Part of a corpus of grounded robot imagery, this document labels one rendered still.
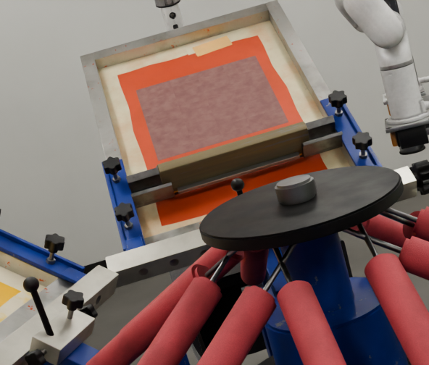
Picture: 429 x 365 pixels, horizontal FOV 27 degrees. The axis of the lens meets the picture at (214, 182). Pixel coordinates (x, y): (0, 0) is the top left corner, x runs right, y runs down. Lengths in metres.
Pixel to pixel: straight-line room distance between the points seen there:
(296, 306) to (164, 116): 1.26
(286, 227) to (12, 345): 0.61
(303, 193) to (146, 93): 1.19
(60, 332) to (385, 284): 0.65
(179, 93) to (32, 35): 3.47
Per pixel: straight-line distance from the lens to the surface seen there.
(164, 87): 2.46
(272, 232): 1.23
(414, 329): 1.16
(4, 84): 5.87
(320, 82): 2.33
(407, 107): 2.62
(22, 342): 1.65
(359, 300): 1.40
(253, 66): 2.47
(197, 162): 2.07
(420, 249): 1.27
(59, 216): 5.98
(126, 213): 2.00
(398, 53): 2.61
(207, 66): 2.50
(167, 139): 2.30
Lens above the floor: 1.67
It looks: 12 degrees down
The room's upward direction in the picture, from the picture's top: 16 degrees counter-clockwise
